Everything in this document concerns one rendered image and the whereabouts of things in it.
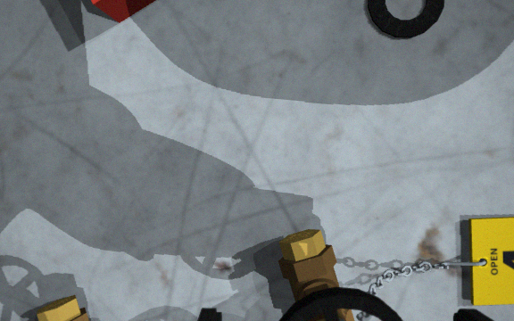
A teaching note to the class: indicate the black flat ring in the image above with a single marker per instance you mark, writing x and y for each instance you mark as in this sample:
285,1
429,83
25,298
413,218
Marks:
404,28

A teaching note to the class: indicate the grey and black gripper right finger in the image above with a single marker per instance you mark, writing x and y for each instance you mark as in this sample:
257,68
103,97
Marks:
470,315

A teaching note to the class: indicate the yellow tag on silver chain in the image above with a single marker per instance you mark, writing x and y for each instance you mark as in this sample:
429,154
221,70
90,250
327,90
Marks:
491,261

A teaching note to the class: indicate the dark red rectangular block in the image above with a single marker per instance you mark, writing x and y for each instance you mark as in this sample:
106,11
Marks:
120,10

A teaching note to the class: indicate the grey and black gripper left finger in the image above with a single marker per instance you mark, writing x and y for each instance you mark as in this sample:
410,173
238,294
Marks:
210,314

